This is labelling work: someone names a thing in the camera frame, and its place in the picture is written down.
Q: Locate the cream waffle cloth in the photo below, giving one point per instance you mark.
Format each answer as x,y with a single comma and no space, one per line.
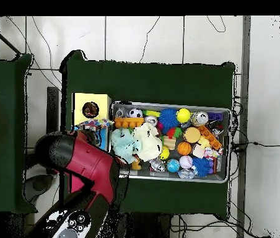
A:
147,141

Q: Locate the light teal waffle cloth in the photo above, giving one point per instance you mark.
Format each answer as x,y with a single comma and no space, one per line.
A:
124,146

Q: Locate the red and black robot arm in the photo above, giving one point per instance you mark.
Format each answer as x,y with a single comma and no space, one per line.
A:
90,163

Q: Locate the wooden box with three holes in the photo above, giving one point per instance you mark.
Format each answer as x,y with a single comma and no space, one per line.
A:
100,101

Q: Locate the orange toy building block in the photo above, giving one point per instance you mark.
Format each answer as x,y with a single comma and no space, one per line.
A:
127,122

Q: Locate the black and white soccer ball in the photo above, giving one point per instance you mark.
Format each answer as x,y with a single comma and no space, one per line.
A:
135,113

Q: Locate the blue spiky rubber ball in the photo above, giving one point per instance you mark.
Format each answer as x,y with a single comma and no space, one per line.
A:
202,166
168,117

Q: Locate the yellow smooth ball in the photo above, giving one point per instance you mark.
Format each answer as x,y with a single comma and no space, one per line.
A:
183,115

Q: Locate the blue and green globe ball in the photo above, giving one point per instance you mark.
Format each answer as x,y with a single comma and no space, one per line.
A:
173,165

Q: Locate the orange toy basketball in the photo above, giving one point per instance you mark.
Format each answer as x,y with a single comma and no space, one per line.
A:
184,148

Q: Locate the white toy baseball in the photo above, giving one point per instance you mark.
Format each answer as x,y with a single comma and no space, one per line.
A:
186,162

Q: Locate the grey stand base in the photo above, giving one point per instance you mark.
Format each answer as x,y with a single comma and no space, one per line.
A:
37,186

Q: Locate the dark green side table cloth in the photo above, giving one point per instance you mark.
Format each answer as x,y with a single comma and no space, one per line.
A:
3,86

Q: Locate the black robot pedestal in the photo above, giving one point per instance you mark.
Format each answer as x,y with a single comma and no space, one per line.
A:
150,228

